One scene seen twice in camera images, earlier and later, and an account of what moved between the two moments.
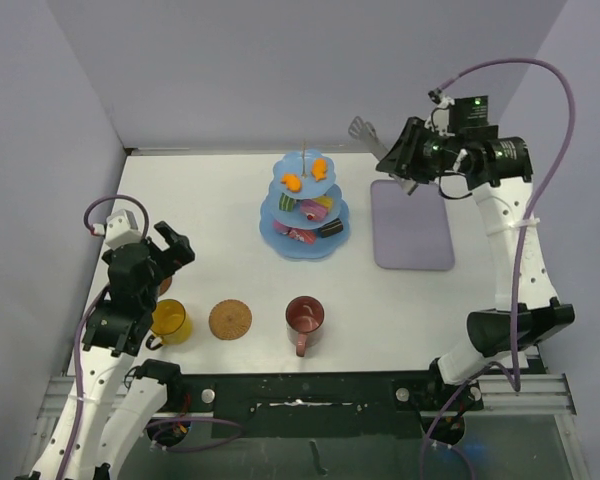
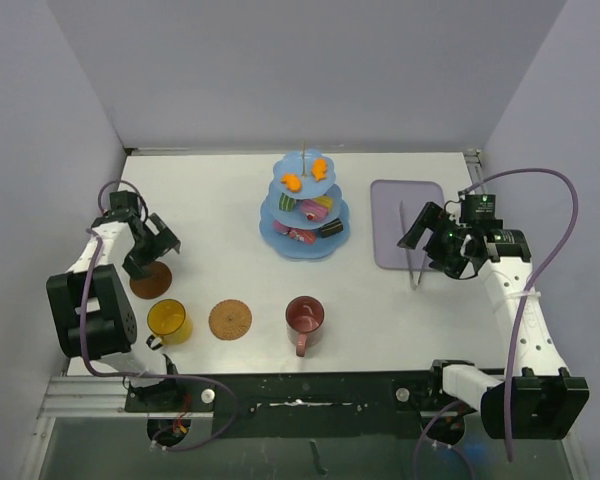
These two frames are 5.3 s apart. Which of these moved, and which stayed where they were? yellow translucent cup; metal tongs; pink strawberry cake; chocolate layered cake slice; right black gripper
Moved: right black gripper; metal tongs
Stayed: yellow translucent cup; pink strawberry cake; chocolate layered cake slice
